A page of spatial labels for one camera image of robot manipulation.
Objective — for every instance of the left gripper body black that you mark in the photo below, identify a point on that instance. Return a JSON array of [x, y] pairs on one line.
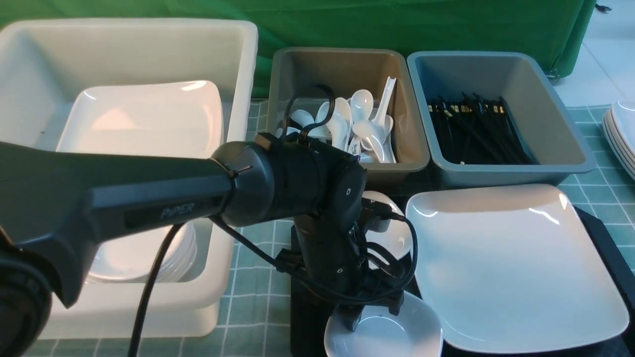
[[341, 267]]

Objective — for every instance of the small white bowl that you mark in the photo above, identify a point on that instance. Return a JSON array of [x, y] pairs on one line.
[[415, 332], [395, 236]]

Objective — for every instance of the large white square plate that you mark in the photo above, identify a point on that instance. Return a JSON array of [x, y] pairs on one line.
[[512, 270]]

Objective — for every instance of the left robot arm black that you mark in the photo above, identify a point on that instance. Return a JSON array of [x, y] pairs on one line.
[[297, 203]]

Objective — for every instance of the black plastic serving tray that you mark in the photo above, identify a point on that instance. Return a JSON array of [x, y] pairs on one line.
[[308, 319]]

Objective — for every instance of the teal checkered tablecloth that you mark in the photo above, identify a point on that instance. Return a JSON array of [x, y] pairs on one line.
[[254, 311]]

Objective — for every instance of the pile of white soup spoons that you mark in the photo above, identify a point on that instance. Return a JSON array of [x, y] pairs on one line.
[[358, 125]]

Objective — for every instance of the grey-brown plastic spoon bin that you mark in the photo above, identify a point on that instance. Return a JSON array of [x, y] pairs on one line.
[[295, 71]]

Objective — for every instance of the pile of black chopsticks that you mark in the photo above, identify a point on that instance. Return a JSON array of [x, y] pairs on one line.
[[477, 131]]

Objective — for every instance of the stack of small white bowls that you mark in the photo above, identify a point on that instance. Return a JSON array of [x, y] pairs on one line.
[[129, 259]]

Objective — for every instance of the stack of white square plates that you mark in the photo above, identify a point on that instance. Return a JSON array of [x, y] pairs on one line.
[[184, 119]]

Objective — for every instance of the blue-grey plastic chopstick bin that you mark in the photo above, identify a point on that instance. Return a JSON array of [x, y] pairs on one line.
[[543, 121]]

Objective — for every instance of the stack of white plates right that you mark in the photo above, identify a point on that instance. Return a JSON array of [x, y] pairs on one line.
[[619, 128]]

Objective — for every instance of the green backdrop cloth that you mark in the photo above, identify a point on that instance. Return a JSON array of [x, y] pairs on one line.
[[550, 31]]

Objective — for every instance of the large white plastic tub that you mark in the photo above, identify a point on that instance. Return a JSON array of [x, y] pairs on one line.
[[45, 64]]

